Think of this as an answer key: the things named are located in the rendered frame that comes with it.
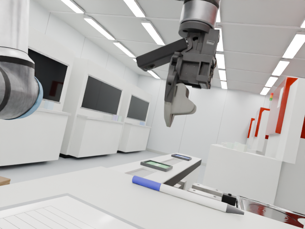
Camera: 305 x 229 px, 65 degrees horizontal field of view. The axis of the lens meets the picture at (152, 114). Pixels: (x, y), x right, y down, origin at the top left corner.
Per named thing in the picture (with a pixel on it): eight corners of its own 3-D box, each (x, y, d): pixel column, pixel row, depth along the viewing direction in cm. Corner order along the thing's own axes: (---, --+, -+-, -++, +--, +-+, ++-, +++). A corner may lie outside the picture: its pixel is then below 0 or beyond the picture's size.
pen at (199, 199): (244, 207, 28) (135, 174, 32) (245, 210, 27) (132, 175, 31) (243, 216, 28) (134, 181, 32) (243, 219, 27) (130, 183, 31)
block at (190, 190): (218, 208, 58) (221, 196, 58) (218, 212, 55) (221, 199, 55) (187, 198, 61) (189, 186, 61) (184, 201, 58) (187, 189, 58)
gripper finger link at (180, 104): (187, 131, 46) (198, 84, 46) (158, 125, 48) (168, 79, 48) (190, 131, 49) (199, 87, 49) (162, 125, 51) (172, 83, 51)
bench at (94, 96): (118, 156, 627) (135, 82, 633) (75, 162, 457) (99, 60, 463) (83, 146, 662) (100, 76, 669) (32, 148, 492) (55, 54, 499)
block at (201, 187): (220, 200, 66) (222, 190, 66) (219, 203, 63) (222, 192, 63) (192, 191, 68) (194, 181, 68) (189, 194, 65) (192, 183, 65)
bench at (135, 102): (146, 152, 834) (158, 96, 841) (124, 155, 664) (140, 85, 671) (119, 145, 870) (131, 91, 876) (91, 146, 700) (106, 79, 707)
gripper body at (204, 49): (206, 85, 45) (219, 22, 45) (163, 78, 48) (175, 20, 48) (209, 92, 52) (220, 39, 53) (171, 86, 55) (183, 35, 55)
